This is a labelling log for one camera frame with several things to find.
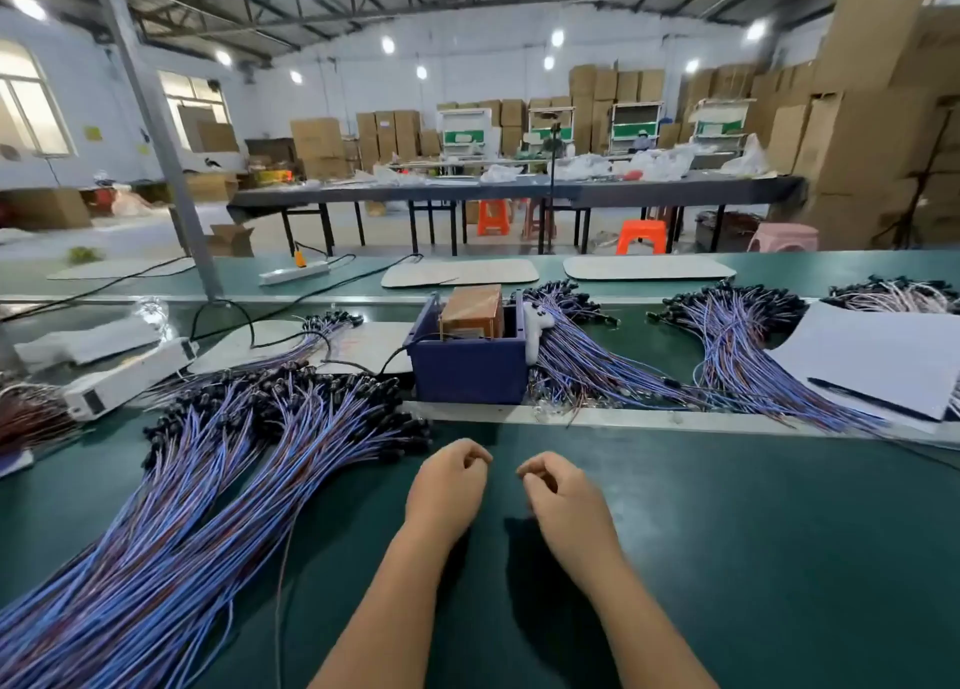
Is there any white plastic device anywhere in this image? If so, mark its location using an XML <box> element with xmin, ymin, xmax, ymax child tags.
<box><xmin>63</xmin><ymin>336</ymin><xmax>200</xmax><ymax>423</ymax></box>

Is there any long grey workbench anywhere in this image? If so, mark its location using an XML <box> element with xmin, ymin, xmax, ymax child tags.
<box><xmin>225</xmin><ymin>174</ymin><xmax>809</xmax><ymax>258</ymax></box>

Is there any person's left forearm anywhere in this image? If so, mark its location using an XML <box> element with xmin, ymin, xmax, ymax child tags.
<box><xmin>310</xmin><ymin>538</ymin><xmax>455</xmax><ymax>689</ymax></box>

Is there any pink plastic stool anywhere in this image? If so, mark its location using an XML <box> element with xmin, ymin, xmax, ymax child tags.
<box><xmin>748</xmin><ymin>222</ymin><xmax>821</xmax><ymax>255</ymax></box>

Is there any loose grey wire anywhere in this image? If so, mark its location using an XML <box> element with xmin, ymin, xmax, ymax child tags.
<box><xmin>273</xmin><ymin>516</ymin><xmax>302</xmax><ymax>689</ymax></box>

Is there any person's left hand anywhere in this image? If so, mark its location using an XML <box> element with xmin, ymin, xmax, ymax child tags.
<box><xmin>405</xmin><ymin>438</ymin><xmax>494</xmax><ymax>551</ymax></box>

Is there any stack of large cardboard boxes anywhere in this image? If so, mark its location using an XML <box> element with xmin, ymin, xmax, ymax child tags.
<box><xmin>765</xmin><ymin>0</ymin><xmax>960</xmax><ymax>251</ymax></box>

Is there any bright window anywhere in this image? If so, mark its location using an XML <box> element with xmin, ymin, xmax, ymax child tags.
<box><xmin>0</xmin><ymin>39</ymin><xmax>74</xmax><ymax>158</ymax></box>
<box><xmin>157</xmin><ymin>70</ymin><xmax>234</xmax><ymax>150</ymax></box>

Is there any white power strip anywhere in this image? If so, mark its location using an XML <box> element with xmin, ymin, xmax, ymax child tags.
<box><xmin>258</xmin><ymin>255</ymin><xmax>350</xmax><ymax>288</ymax></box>

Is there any blue plastic tester box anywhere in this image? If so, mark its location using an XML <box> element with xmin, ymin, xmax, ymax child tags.
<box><xmin>405</xmin><ymin>294</ymin><xmax>530</xmax><ymax>405</ymax></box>

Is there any thin black stand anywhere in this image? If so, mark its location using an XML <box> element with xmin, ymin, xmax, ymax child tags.
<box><xmin>540</xmin><ymin>103</ymin><xmax>560</xmax><ymax>255</ymax></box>

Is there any person's right forearm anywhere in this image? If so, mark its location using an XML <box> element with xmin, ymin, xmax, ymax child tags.
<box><xmin>577</xmin><ymin>561</ymin><xmax>719</xmax><ymax>689</ymax></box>

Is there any open cardboard box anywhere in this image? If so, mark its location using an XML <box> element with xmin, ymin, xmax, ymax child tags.
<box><xmin>207</xmin><ymin>223</ymin><xmax>257</xmax><ymax>258</ymax></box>

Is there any person's right hand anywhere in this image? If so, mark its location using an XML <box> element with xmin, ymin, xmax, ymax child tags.
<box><xmin>517</xmin><ymin>451</ymin><xmax>620</xmax><ymax>585</ymax></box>

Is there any black pen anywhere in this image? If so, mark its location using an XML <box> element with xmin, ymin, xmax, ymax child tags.
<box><xmin>807</xmin><ymin>376</ymin><xmax>939</xmax><ymax>423</ymax></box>

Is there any white flat mat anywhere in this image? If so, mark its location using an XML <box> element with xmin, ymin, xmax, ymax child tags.
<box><xmin>187</xmin><ymin>318</ymin><xmax>414</xmax><ymax>380</ymax></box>
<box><xmin>562</xmin><ymin>253</ymin><xmax>738</xmax><ymax>282</ymax></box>
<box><xmin>381</xmin><ymin>256</ymin><xmax>540</xmax><ymax>290</ymax></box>

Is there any pile of wired lamps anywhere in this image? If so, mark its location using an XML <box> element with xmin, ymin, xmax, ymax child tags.
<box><xmin>0</xmin><ymin>363</ymin><xmax>434</xmax><ymax>689</ymax></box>

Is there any grey metal pole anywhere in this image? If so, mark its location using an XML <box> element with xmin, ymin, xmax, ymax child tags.
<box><xmin>87</xmin><ymin>0</ymin><xmax>227</xmax><ymax>300</ymax></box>

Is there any brown cardboard block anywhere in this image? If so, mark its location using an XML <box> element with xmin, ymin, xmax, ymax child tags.
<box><xmin>439</xmin><ymin>285</ymin><xmax>506</xmax><ymax>341</ymax></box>

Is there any white paper sheet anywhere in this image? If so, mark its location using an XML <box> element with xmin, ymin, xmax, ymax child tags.
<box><xmin>768</xmin><ymin>301</ymin><xmax>960</xmax><ymax>420</ymax></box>

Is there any orange plastic stool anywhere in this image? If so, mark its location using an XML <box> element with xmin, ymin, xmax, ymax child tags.
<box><xmin>616</xmin><ymin>219</ymin><xmax>671</xmax><ymax>257</ymax></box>
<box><xmin>477</xmin><ymin>199</ymin><xmax>513</xmax><ymax>239</ymax></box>

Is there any black power cable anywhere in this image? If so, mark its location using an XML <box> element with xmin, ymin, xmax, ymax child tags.
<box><xmin>187</xmin><ymin>253</ymin><xmax>414</xmax><ymax>345</ymax></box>

